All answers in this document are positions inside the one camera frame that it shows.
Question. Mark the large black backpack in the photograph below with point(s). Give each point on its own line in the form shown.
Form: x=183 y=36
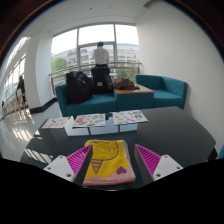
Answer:
x=78 y=87

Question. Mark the yellow orange cartoon print towel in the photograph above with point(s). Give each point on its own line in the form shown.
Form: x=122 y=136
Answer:
x=108 y=163

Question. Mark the brown jacket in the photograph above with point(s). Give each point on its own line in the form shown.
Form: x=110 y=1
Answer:
x=125 y=83

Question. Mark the wooden sofa table top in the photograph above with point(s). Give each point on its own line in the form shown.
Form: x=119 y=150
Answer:
x=143 y=90

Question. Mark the metal window railing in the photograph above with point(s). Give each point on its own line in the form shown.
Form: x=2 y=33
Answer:
x=123 y=64

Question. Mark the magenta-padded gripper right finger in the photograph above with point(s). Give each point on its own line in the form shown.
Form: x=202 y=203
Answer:
x=166 y=166

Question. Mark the person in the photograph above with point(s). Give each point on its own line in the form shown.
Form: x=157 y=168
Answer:
x=100 y=55
x=21 y=86

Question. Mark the printed paper sheet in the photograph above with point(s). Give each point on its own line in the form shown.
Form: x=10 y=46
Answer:
x=55 y=122
x=130 y=117
x=89 y=120

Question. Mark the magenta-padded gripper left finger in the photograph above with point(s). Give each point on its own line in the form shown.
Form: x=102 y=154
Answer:
x=60 y=166

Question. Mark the row of wooden chairs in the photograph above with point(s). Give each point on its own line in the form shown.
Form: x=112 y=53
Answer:
x=13 y=105

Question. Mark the black backpack with white label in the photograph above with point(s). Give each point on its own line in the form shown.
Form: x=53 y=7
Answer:
x=100 y=80

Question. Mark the teal corner sofa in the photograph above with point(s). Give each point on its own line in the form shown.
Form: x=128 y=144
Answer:
x=96 y=104

